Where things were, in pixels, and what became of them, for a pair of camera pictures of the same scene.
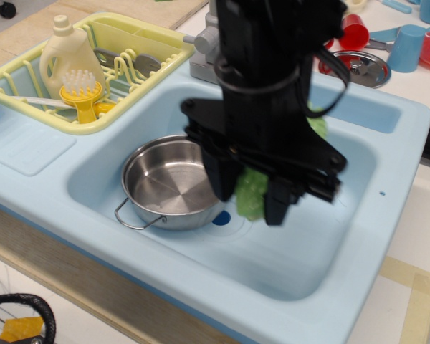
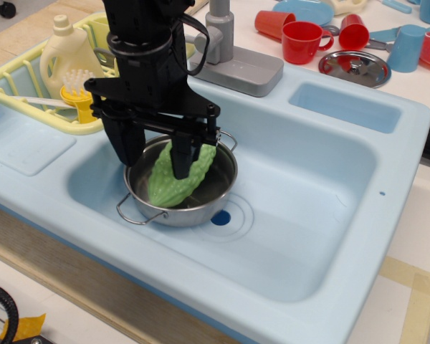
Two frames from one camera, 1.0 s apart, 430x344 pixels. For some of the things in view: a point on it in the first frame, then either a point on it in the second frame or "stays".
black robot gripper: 276,67 → 153,45
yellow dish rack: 87,72 stays
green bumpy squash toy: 251,188 → 165,189
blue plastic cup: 405,52 stays
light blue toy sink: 302,282 stays
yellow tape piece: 15,329 stays
